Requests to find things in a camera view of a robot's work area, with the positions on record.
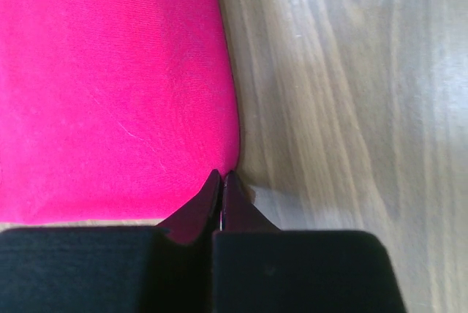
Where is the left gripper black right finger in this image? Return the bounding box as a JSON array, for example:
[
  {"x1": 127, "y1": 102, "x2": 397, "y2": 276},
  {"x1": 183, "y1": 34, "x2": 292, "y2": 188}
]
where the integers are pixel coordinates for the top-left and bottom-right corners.
[{"x1": 212, "y1": 173, "x2": 406, "y2": 312}]

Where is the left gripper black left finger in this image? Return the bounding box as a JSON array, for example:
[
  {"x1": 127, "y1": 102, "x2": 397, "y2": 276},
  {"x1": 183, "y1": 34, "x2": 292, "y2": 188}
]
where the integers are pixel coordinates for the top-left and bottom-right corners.
[{"x1": 1, "y1": 171, "x2": 222, "y2": 312}]

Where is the red t-shirt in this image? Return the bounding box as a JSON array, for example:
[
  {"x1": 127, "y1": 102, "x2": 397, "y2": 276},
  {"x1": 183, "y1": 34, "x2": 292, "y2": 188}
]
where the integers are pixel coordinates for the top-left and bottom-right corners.
[{"x1": 1, "y1": 0, "x2": 240, "y2": 225}]

